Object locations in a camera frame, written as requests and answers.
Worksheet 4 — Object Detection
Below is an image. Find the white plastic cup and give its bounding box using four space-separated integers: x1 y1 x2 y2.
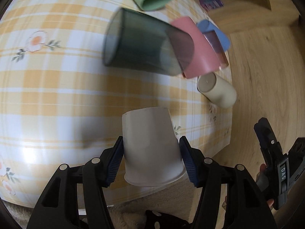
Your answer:
122 107 186 187

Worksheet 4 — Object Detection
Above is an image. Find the cream plastic cup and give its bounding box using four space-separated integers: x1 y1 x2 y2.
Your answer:
197 72 237 109

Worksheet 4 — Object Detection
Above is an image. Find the pink plastic cup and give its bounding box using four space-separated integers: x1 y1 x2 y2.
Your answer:
171 17 222 79

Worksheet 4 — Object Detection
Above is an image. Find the brown transparent cup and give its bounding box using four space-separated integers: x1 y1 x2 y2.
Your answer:
203 31 229 70

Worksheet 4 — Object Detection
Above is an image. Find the blue plastic cup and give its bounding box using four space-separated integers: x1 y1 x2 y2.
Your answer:
197 19 231 52

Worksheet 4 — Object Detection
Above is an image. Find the dark teal transparent cup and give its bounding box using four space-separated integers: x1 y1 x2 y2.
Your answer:
103 8 194 76

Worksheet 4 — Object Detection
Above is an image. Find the yellow plaid tablecloth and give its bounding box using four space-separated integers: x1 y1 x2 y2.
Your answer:
1 0 232 207

